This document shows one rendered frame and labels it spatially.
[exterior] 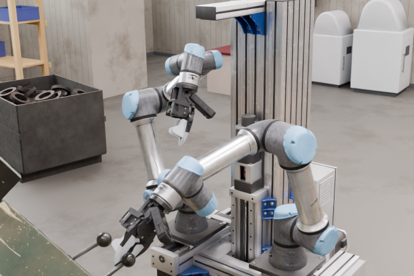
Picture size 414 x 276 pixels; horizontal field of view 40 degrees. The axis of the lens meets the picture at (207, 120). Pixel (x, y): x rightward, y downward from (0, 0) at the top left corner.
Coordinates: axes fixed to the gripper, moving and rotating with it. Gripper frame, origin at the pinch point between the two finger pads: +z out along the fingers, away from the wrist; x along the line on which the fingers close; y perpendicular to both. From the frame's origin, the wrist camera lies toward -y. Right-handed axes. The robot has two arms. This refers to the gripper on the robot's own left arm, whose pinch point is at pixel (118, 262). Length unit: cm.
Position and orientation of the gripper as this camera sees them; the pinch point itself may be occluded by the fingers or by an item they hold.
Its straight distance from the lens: 157.7
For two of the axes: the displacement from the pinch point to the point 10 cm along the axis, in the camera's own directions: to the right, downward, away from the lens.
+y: -6.5, -2.1, 7.3
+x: -4.6, -6.6, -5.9
